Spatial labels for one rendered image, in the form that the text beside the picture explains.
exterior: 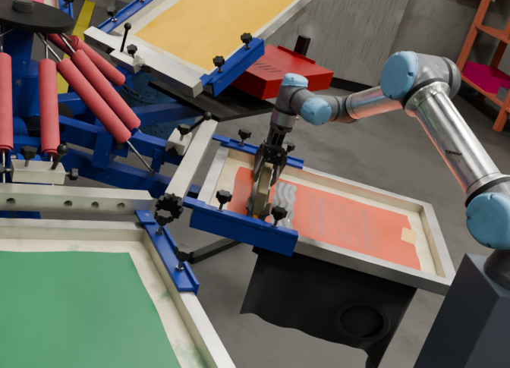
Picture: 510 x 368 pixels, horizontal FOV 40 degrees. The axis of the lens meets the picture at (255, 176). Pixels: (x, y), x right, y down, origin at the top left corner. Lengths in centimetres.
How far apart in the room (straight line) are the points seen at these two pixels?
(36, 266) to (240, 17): 160
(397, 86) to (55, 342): 94
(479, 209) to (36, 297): 94
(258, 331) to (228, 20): 141
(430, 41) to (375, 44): 192
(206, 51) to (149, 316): 144
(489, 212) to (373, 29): 639
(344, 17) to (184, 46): 500
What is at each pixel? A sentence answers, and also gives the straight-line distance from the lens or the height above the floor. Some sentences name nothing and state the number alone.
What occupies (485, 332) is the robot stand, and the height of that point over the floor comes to 110.
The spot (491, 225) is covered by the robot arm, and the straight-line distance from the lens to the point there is 152.
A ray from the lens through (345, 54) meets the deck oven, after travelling 780.
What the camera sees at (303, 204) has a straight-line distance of 229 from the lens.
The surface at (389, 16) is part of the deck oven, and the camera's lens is 784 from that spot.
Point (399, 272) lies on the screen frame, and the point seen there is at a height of 99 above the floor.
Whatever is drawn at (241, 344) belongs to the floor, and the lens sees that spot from 321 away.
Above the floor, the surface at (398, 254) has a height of 95.
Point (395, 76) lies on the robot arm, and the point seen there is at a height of 153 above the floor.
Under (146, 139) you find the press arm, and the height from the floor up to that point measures 104.
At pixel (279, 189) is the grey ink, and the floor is 96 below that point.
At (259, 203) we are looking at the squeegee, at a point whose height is 103.
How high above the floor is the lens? 186
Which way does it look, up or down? 22 degrees down
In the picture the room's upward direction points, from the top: 17 degrees clockwise
